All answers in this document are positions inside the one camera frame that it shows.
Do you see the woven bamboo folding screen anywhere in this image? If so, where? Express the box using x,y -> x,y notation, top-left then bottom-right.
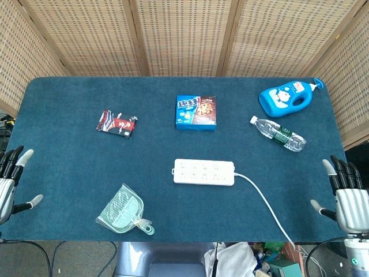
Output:
0,0 -> 369,151

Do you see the blue pump detergent bottle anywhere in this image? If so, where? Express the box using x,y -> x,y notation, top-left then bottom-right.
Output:
258,77 -> 325,118

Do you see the white cloth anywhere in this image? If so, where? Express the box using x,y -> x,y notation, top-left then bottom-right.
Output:
204,241 -> 257,277

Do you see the clear water bottle green label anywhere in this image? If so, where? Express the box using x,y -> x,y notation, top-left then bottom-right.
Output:
250,115 -> 307,152

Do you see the white power strip cable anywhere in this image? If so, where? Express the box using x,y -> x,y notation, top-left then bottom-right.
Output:
233,172 -> 308,256

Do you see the green dustpan in plastic bag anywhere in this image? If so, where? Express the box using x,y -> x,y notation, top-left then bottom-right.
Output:
95,183 -> 155,237

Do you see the blue cookie box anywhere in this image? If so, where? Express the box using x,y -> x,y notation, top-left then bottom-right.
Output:
175,95 -> 217,132

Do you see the black cable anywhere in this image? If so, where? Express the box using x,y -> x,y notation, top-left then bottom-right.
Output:
0,238 -> 53,277
212,241 -> 219,277
305,236 -> 350,277

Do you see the green box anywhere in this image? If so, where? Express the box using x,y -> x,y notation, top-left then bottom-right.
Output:
269,258 -> 302,277

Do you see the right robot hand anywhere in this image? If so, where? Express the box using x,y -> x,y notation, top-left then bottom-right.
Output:
310,155 -> 369,234

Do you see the white power strip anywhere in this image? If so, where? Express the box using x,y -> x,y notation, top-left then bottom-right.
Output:
172,158 -> 236,186

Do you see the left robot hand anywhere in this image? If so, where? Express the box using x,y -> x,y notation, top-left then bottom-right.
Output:
0,145 -> 44,224

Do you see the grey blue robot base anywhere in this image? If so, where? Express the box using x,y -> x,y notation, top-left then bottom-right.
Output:
114,241 -> 214,277

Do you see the red black snack packet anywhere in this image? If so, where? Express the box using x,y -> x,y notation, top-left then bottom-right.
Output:
96,109 -> 138,139

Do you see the blue felt table cloth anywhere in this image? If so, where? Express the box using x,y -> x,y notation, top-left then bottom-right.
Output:
0,76 -> 348,242

